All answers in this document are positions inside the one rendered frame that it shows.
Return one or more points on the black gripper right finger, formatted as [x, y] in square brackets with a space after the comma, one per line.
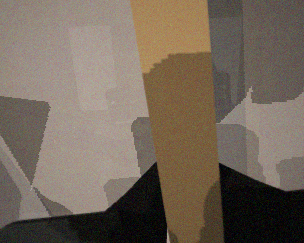
[255, 212]

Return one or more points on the long tan wooden rail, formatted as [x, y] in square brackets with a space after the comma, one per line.
[173, 42]

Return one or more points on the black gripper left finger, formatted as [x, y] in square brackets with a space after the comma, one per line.
[137, 217]

